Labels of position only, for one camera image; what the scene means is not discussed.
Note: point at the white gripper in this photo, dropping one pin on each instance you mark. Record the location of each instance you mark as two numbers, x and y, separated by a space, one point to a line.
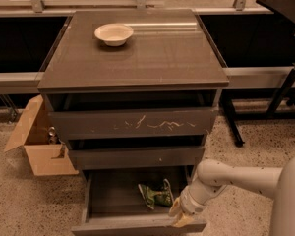
187 206

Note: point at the grey drawer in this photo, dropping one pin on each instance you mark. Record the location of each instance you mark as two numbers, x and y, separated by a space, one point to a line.
114 205
140 152
132 114

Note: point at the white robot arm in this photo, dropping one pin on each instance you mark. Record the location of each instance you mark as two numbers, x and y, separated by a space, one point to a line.
212 177

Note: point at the dark grey drawer cabinet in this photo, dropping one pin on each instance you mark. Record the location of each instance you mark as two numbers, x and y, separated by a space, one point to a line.
168 51

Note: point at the green snack bag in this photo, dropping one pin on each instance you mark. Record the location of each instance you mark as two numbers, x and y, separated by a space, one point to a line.
162 197

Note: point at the open cardboard box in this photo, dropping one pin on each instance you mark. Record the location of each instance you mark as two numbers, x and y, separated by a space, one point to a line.
47 155

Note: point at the metal can in box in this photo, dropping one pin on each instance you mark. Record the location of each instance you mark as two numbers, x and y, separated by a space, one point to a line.
52 132

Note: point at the white bowl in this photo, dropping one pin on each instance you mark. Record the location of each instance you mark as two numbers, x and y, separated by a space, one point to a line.
113 34

